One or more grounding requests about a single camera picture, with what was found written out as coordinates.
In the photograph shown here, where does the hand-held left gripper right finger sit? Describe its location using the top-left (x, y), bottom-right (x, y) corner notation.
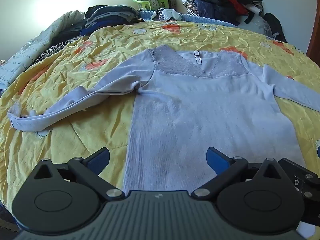
top-left (191, 147), bottom-right (288, 202)

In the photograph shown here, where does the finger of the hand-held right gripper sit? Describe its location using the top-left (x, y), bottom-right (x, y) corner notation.
top-left (278, 157), bottom-right (313, 178)

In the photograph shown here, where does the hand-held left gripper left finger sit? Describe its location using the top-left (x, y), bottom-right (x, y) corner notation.
top-left (32, 147), bottom-right (125, 201)

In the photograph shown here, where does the light blue long-sleeve top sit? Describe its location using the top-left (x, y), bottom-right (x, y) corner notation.
top-left (7, 44), bottom-right (320, 193)

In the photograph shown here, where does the pile of folded dark clothes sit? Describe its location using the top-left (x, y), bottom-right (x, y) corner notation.
top-left (80, 4), bottom-right (140, 37)

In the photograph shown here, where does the yellow carrot print quilt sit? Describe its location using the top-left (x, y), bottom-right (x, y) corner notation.
top-left (0, 20), bottom-right (320, 205)

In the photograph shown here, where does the black and white striped cloth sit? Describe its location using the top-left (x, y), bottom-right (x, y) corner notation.
top-left (32, 41), bottom-right (73, 63)

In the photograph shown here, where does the brown wooden door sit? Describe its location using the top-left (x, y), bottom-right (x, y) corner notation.
top-left (306, 25), bottom-right (320, 65)

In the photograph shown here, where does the pale printed quilt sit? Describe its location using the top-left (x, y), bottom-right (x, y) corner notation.
top-left (0, 10), bottom-right (85, 90)

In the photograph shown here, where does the grey patterned bundle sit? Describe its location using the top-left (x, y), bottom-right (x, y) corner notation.
top-left (240, 15), bottom-right (273, 35)

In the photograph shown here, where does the blue knitted blanket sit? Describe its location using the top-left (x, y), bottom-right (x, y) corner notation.
top-left (139, 10), bottom-right (240, 28)

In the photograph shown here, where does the black backpack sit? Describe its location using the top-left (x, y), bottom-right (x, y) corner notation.
top-left (262, 12), bottom-right (287, 43)

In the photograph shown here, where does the heap of dark jackets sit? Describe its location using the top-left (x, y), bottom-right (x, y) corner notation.
top-left (181, 0), bottom-right (264, 27)

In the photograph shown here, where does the white plastic bag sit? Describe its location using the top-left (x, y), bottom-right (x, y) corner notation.
top-left (152, 8), bottom-right (180, 20)

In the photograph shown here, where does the houndstooth cloth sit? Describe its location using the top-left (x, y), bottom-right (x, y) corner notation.
top-left (182, 0), bottom-right (198, 15)

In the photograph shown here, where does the green plastic stool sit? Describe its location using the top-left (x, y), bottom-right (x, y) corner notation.
top-left (131, 0), bottom-right (177, 10)

